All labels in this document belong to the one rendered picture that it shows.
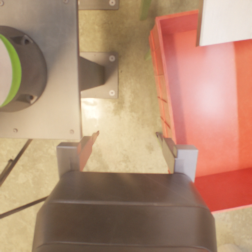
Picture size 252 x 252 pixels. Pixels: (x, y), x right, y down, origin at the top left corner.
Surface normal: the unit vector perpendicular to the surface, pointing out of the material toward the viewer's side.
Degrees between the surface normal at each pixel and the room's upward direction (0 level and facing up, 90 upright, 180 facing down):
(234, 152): 0
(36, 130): 0
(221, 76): 0
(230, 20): 30
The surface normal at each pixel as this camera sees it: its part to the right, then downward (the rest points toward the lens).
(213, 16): 0.07, 0.69
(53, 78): -0.01, 0.25
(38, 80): 0.84, 0.36
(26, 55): 0.90, -0.22
